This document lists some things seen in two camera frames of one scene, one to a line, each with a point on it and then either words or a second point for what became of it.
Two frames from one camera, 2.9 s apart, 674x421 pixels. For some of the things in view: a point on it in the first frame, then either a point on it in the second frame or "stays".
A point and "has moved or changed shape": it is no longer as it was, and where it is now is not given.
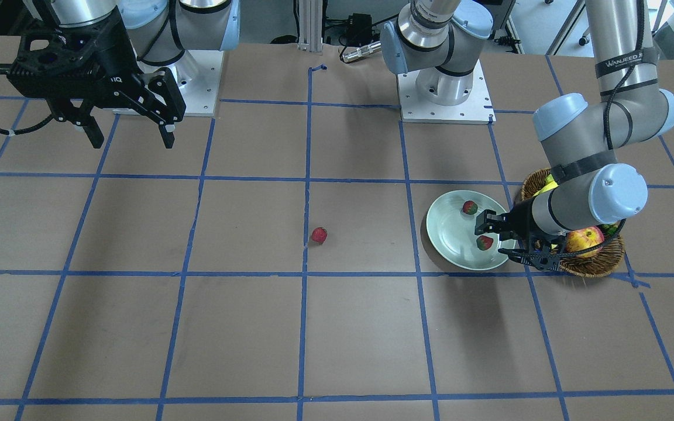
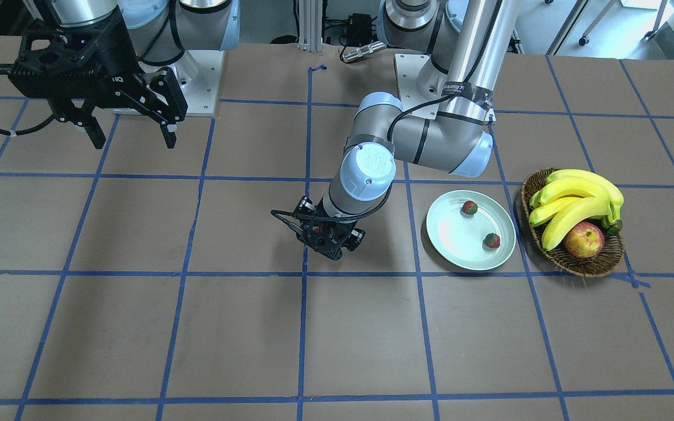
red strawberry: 484,243 has moved or changed shape
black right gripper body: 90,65 stays
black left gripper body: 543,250 → 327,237
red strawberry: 470,207 stays
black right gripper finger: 167,133 stays
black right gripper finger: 92,130 stays
